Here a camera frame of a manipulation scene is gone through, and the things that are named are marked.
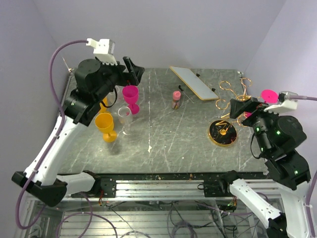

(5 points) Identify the floor cable bundle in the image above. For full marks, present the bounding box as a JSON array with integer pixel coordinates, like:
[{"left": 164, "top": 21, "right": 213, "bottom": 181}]
[{"left": 56, "top": 198, "right": 273, "bottom": 238}]

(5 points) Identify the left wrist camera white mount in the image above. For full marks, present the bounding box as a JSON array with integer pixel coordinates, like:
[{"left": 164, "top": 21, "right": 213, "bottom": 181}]
[{"left": 86, "top": 38, "right": 118, "bottom": 65}]

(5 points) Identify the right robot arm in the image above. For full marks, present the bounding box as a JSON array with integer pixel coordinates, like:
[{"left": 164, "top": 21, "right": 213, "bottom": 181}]
[{"left": 218, "top": 93, "right": 317, "bottom": 238}]

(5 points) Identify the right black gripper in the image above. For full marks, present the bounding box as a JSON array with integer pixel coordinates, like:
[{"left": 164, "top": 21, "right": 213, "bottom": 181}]
[{"left": 230, "top": 96, "right": 287, "bottom": 154}]

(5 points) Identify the orange wine glass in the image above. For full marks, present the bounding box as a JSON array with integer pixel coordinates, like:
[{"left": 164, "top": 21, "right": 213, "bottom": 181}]
[
  {"left": 95, "top": 113, "right": 117, "bottom": 143},
  {"left": 99, "top": 97, "right": 108, "bottom": 114}
]

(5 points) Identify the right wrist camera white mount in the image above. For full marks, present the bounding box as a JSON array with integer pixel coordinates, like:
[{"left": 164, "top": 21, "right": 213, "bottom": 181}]
[{"left": 264, "top": 91, "right": 298, "bottom": 114}]

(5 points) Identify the gold wine glass rack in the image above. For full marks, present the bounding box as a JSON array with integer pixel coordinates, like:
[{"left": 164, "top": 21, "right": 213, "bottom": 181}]
[{"left": 208, "top": 77, "right": 252, "bottom": 147}]

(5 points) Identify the pink wine glass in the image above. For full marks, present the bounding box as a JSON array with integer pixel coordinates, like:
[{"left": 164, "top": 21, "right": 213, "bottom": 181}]
[
  {"left": 240, "top": 89, "right": 278, "bottom": 104},
  {"left": 122, "top": 85, "right": 140, "bottom": 115}
]

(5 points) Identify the small pink capped bottle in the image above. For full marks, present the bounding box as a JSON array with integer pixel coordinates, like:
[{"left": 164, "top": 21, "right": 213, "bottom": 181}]
[{"left": 172, "top": 91, "right": 181, "bottom": 109}]

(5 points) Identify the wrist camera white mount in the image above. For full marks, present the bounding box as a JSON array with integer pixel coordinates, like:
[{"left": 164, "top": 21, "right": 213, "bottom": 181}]
[
  {"left": 86, "top": 38, "right": 118, "bottom": 65},
  {"left": 264, "top": 91, "right": 298, "bottom": 114}
]

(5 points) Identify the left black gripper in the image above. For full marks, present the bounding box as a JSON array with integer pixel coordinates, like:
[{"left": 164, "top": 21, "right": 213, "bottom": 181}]
[{"left": 95, "top": 56, "right": 145, "bottom": 102}]

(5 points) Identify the yellow framed tilted mirror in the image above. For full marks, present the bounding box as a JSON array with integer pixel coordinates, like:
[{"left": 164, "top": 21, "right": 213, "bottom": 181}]
[{"left": 169, "top": 66, "right": 219, "bottom": 101}]

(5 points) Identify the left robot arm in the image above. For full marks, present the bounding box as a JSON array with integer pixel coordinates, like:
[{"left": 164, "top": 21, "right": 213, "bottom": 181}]
[{"left": 12, "top": 57, "right": 145, "bottom": 207}]

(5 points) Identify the aluminium rail frame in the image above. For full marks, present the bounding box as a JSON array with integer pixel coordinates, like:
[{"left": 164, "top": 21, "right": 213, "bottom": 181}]
[{"left": 27, "top": 173, "right": 285, "bottom": 201}]

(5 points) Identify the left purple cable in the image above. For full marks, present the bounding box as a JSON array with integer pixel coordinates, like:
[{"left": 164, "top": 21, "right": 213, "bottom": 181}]
[{"left": 15, "top": 39, "right": 88, "bottom": 230}]

